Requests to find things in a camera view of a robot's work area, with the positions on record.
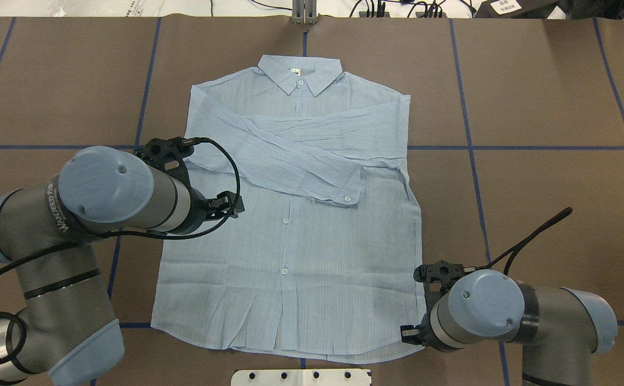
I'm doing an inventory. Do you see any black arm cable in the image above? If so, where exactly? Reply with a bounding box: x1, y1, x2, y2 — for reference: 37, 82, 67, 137
473, 207, 573, 275
0, 137, 242, 366

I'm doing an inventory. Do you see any white camera mast with base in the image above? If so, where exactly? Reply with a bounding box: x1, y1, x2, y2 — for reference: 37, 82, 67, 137
231, 368, 373, 385

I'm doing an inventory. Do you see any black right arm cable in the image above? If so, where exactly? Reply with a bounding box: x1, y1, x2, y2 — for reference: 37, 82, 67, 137
473, 207, 573, 275

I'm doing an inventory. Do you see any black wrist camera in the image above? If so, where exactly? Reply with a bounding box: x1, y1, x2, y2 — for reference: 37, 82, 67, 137
132, 137, 199, 186
413, 261, 476, 310

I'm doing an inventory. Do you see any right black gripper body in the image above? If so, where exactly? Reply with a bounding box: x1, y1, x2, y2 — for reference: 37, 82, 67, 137
414, 313, 439, 349

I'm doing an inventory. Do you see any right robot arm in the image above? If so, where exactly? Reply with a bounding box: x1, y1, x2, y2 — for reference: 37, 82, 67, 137
400, 261, 618, 385

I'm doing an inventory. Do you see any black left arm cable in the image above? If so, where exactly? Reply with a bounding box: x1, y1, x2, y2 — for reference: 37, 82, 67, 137
0, 137, 242, 366

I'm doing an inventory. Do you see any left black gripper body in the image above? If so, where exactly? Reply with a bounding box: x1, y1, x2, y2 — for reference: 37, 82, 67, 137
183, 188, 221, 235

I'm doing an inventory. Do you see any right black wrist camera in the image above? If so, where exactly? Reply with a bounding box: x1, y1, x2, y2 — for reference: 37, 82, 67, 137
413, 261, 476, 310

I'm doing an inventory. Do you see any clear plastic bag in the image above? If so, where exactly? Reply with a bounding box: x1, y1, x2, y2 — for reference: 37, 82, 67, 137
35, 1, 194, 17

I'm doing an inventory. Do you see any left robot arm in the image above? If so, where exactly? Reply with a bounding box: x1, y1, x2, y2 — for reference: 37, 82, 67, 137
0, 138, 244, 385

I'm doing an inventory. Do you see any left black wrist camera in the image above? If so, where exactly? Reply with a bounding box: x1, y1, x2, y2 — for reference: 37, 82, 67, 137
132, 137, 199, 186

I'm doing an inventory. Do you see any aluminium frame post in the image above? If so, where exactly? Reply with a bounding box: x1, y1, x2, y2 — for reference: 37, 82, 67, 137
292, 0, 318, 25

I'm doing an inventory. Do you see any light blue button-up shirt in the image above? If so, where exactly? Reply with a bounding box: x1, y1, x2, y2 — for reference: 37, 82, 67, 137
151, 55, 425, 364

